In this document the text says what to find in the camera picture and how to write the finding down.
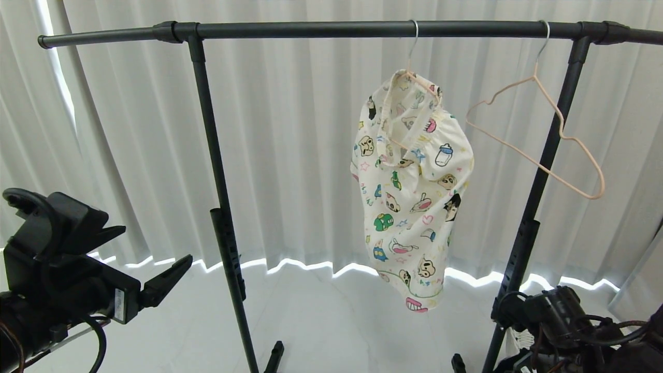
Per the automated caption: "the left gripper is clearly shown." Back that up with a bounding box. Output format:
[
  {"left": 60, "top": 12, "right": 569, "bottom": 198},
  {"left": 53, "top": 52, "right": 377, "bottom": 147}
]
[{"left": 31, "top": 225, "right": 193, "bottom": 332}]

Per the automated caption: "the cream printed garment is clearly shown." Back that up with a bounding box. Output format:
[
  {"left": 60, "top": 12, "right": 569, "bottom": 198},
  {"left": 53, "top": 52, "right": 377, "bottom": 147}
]
[{"left": 351, "top": 69, "right": 474, "bottom": 313}]

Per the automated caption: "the pink clothes hanger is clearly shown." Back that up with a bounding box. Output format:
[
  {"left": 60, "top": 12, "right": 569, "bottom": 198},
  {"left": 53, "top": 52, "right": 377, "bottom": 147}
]
[
  {"left": 383, "top": 20, "right": 444, "bottom": 167},
  {"left": 465, "top": 20, "right": 606, "bottom": 200}
]

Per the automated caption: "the black clothes rack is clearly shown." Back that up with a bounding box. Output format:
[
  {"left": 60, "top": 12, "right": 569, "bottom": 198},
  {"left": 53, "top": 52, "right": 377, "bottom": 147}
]
[{"left": 37, "top": 20, "right": 663, "bottom": 373}]

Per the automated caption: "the white laundry basket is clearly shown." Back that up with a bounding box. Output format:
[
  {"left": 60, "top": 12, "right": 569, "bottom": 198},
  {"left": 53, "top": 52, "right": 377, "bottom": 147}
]
[{"left": 505, "top": 325, "right": 535, "bottom": 359}]

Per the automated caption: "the white curtain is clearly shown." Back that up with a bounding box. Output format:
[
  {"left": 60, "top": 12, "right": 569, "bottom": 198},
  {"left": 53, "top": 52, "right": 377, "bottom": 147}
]
[{"left": 0, "top": 0, "right": 663, "bottom": 296}]

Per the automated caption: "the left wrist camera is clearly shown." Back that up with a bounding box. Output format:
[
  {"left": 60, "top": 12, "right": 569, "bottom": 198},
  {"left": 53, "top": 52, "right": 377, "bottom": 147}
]
[{"left": 3, "top": 188, "right": 110, "bottom": 249}]

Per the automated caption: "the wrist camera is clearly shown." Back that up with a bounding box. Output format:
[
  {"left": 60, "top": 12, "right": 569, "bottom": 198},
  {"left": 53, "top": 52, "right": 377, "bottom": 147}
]
[
  {"left": 3, "top": 188, "right": 110, "bottom": 249},
  {"left": 524, "top": 286, "right": 590, "bottom": 340}
]

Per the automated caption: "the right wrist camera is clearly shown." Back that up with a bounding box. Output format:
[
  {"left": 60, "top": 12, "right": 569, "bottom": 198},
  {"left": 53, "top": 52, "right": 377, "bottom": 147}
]
[{"left": 524, "top": 286, "right": 590, "bottom": 340}]

